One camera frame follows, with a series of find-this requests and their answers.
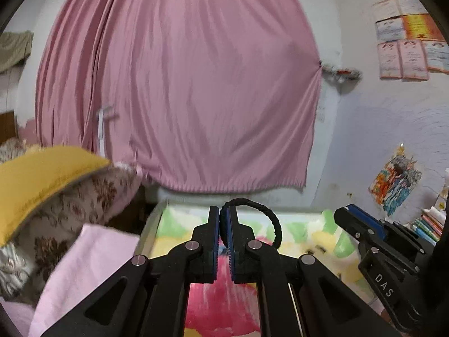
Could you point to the grey jewelry box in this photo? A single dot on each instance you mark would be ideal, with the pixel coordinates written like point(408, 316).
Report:
point(312, 231)

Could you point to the pink curtain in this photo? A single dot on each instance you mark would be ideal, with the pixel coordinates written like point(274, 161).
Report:
point(196, 77)

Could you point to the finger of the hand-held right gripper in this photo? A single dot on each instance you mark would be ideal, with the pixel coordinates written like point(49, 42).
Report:
point(361, 230)
point(364, 215)

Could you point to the olive hanging cloth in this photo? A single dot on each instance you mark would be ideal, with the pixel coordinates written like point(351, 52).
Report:
point(14, 49)

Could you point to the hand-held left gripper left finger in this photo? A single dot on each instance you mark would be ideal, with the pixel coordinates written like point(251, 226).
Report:
point(212, 252)

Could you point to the small white wall paper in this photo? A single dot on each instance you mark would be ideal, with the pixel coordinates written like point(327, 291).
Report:
point(320, 113)

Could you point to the floral satin pillow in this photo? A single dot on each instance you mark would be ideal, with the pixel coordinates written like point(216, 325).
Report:
point(80, 203)

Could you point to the white desk lamp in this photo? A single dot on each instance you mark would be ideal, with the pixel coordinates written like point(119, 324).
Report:
point(101, 130)

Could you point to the colourful cartoon wall poster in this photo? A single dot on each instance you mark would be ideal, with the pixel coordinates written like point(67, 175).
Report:
point(394, 182)

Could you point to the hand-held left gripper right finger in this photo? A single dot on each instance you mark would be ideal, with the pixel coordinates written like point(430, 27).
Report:
point(230, 233)

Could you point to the wooden headboard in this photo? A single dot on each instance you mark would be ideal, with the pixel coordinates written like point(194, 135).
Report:
point(7, 124)

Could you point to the stack of books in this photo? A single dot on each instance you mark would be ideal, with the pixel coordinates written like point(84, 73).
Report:
point(428, 226)

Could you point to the group of wall certificates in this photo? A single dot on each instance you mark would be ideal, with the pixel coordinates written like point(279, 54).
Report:
point(407, 42)

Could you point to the yellow pillow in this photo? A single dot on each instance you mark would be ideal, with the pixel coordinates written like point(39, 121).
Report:
point(38, 179)

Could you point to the white tissue pack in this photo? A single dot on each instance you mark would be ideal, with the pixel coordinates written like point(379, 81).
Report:
point(442, 196)

